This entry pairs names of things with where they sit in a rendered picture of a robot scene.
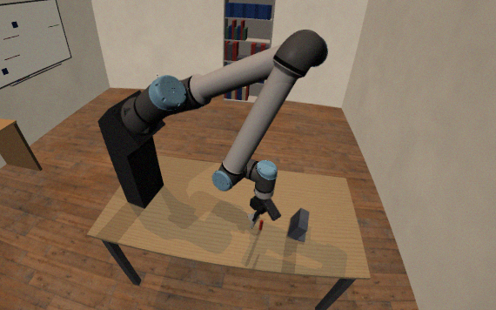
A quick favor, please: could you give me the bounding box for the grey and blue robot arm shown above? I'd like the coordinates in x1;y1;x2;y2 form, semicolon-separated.
121;30;328;221

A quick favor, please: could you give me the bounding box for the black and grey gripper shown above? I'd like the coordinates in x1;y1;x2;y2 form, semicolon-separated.
248;195;268;229

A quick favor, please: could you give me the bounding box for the dark grey sloped panel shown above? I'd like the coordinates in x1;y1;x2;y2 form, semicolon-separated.
287;208;310;242

